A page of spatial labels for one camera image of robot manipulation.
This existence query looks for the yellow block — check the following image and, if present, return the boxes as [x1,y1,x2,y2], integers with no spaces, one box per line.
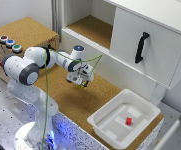
[77,83,87,89]

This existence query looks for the black door handle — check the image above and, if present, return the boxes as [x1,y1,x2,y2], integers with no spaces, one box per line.
[134,31,150,65]

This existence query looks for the white cabinet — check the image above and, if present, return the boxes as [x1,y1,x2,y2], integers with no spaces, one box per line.
[60,0,181,107]

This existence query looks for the white plastic box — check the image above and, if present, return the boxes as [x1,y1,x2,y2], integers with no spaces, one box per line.
[86,88,162,150]

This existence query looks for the green cable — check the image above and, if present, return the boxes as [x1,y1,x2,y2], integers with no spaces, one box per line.
[40,47,103,150]

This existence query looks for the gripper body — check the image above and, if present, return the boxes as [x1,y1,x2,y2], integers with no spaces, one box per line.
[66,63,95,87]

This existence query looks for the red button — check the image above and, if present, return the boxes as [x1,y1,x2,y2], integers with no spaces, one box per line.
[0,34,9,45]

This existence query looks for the white sliding door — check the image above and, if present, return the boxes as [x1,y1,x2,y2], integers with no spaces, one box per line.
[109,6,181,90]

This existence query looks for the pink block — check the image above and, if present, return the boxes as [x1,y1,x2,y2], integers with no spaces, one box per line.
[124,116,134,126]

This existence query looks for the blue button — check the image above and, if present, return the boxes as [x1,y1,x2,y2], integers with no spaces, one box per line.
[4,38,16,49]

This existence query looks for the green button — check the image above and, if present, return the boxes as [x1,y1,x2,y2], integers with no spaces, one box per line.
[11,43,23,54]

